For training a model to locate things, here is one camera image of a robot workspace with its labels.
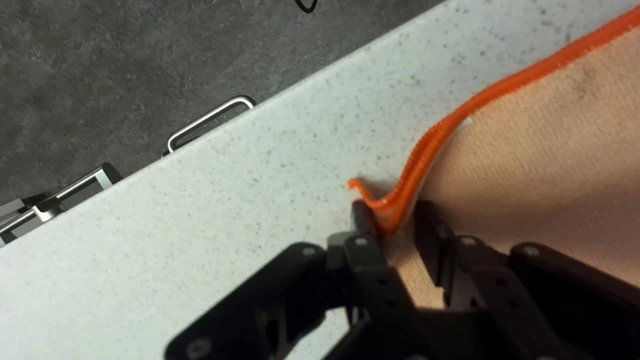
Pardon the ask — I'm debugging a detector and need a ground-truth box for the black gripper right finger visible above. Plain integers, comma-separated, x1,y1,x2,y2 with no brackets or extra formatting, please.
414,202,640,360

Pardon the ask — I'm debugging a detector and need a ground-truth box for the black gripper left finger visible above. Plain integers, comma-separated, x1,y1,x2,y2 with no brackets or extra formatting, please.
164,200,418,360

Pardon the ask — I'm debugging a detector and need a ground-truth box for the orange cloth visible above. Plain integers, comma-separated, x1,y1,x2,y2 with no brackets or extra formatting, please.
348,3,640,307

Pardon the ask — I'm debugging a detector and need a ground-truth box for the metal drawer handle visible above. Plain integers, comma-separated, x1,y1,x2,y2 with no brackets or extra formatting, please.
164,95,255,154

